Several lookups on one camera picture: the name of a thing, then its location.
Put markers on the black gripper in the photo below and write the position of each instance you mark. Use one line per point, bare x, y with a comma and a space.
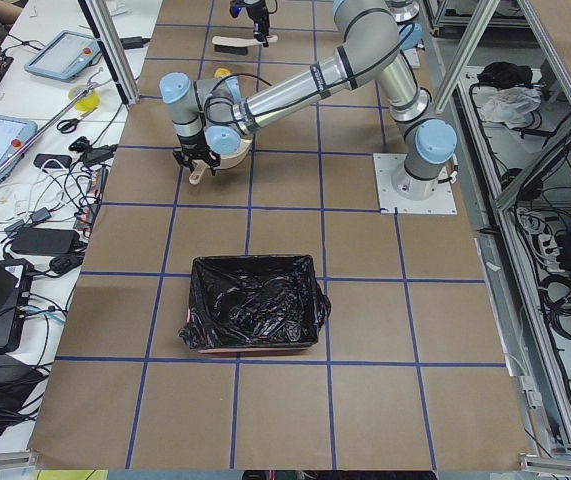
256, 11
189, 146

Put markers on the beige plastic dustpan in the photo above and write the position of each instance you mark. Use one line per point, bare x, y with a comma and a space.
227, 162

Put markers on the beige hand brush black bristles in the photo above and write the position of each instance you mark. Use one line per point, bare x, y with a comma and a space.
240, 46

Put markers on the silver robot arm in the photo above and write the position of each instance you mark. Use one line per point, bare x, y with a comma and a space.
214, 122

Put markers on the bin with black trash bag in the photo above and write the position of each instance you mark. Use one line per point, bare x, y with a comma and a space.
254, 303

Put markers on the blue teach pendant far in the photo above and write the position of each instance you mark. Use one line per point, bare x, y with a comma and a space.
64, 57

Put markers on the black power adapter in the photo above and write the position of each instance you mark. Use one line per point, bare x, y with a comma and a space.
44, 241

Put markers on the metal rod pink tip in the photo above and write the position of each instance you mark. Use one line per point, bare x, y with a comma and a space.
20, 145

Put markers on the white crumpled cloth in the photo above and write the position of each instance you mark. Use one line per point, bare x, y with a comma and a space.
512, 107

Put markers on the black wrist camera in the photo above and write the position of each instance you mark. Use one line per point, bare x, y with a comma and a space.
235, 8

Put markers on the black handled scissors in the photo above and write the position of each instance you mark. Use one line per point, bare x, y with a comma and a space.
70, 125

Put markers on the aluminium frame post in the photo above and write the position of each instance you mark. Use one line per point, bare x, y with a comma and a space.
104, 31

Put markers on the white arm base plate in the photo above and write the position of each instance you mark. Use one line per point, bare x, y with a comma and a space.
399, 193

